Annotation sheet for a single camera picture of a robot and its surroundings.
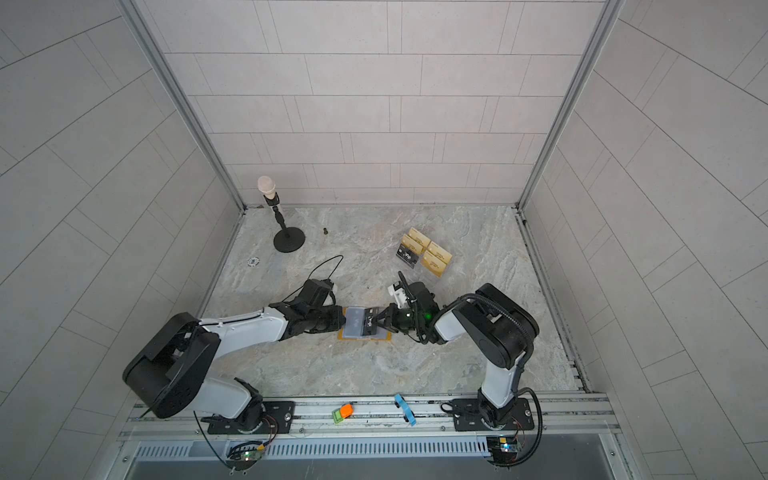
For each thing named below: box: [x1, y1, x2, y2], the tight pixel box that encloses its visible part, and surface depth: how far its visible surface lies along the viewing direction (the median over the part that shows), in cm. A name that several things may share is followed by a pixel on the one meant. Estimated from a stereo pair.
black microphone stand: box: [263, 192, 306, 253], surface depth 107 cm
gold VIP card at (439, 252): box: [427, 241, 453, 264], surface depth 95 cm
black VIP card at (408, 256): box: [396, 243, 420, 269], surface depth 98 cm
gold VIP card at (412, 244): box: [401, 234, 423, 255], surface depth 98 cm
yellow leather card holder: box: [337, 307, 393, 341], surface depth 86 cm
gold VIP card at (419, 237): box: [408, 227, 431, 247], surface depth 98 cm
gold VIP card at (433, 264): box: [420, 250, 447, 278], surface depth 94 cm
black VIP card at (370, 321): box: [363, 307, 379, 336], surface depth 87 cm
